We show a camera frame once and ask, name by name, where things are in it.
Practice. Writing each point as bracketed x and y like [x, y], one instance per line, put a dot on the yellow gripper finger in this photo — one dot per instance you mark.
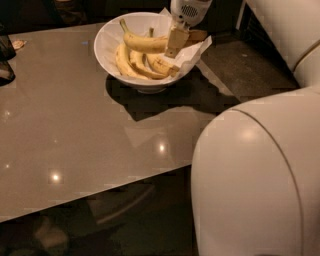
[177, 37]

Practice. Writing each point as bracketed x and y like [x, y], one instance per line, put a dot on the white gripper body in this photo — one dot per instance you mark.
[188, 14]

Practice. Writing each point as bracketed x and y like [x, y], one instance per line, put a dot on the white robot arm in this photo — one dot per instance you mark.
[255, 176]

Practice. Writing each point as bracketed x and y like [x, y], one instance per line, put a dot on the right spotted yellow banana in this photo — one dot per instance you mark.
[159, 68]

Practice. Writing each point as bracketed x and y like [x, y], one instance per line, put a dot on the white ceramic bowl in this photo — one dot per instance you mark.
[111, 35]

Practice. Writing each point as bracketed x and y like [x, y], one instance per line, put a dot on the white paper liner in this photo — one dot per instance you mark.
[145, 48]

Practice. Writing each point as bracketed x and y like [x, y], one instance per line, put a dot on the small tan object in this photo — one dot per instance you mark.
[18, 44]

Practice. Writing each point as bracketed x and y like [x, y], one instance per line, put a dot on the black mesh container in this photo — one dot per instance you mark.
[7, 52]

